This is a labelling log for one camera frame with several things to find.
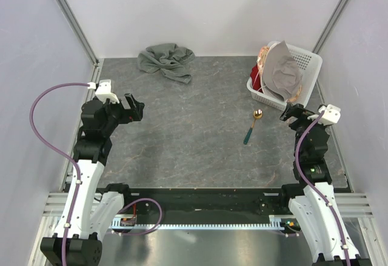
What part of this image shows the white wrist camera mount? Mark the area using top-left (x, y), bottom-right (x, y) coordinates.
top-left (318, 104), bottom-right (341, 126)
top-left (87, 79), bottom-right (119, 104)

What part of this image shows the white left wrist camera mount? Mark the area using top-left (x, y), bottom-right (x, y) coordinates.
top-left (87, 79), bottom-right (119, 104)

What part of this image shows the gold spoon green handle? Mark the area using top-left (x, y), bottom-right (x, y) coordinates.
top-left (243, 109), bottom-right (263, 145)

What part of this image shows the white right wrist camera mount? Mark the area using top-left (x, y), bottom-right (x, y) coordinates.
top-left (318, 104), bottom-right (341, 126)

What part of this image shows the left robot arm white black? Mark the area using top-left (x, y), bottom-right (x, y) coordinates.
top-left (40, 93), bottom-right (144, 265)

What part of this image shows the grey-green cloth napkin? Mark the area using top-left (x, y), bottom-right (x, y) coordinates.
top-left (137, 43), bottom-right (195, 84)

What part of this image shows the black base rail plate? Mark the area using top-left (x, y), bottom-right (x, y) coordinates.
top-left (96, 187), bottom-right (304, 218)

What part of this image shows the right aluminium frame post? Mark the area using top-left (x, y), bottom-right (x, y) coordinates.
top-left (312, 0), bottom-right (350, 54)

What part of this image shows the patterned pink cloth in basket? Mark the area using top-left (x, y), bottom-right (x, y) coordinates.
top-left (256, 46), bottom-right (270, 68)

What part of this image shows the grey cloth in basket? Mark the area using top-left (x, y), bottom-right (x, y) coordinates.
top-left (261, 41), bottom-right (301, 102)

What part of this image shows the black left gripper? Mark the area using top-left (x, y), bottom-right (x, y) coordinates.
top-left (101, 93), bottom-right (144, 136)

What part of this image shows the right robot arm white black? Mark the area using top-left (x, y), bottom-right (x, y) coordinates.
top-left (277, 104), bottom-right (371, 265)

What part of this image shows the slotted cable duct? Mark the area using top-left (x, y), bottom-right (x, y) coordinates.
top-left (109, 215), bottom-right (296, 230)

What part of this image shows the aluminium frame post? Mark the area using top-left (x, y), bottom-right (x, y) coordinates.
top-left (56, 0), bottom-right (99, 66)
top-left (312, 0), bottom-right (350, 54)

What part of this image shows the left aluminium frame post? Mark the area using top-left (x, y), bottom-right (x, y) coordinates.
top-left (56, 0), bottom-right (99, 66)

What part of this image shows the red cloth in basket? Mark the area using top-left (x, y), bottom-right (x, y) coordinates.
top-left (250, 65), bottom-right (263, 93)

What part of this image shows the white plastic basket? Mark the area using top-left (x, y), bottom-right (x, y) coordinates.
top-left (246, 44), bottom-right (323, 111)

